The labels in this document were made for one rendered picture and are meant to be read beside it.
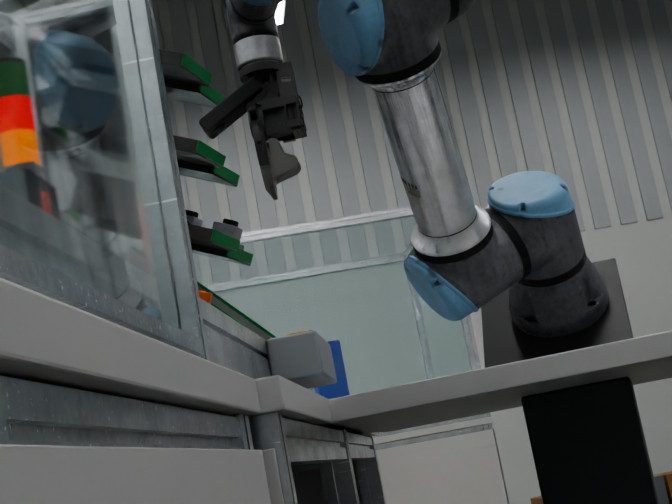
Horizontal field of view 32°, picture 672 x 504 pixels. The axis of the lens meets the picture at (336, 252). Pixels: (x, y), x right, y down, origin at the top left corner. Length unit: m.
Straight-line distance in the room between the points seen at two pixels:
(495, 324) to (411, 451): 3.92
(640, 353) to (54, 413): 0.98
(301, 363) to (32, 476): 1.14
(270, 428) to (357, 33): 0.58
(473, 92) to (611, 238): 1.85
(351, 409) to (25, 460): 1.02
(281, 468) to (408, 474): 4.74
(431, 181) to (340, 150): 9.16
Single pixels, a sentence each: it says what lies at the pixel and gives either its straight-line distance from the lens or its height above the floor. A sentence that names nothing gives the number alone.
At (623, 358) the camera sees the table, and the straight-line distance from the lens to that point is 1.39.
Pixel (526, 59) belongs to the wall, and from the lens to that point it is 11.31.
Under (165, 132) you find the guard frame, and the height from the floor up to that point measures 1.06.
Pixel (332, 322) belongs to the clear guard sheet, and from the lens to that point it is 5.79.
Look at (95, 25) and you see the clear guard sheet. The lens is 0.86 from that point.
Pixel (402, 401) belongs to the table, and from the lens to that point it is 1.42.
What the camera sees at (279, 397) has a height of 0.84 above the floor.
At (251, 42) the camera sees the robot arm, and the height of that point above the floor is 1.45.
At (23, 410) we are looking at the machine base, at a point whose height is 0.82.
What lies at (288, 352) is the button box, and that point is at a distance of 1.57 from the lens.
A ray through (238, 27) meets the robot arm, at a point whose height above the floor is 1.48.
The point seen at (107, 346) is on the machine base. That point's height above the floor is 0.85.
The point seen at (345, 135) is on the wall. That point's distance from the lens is 10.76.
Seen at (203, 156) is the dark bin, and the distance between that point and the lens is 2.08.
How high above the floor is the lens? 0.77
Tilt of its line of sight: 10 degrees up
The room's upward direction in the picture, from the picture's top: 10 degrees counter-clockwise
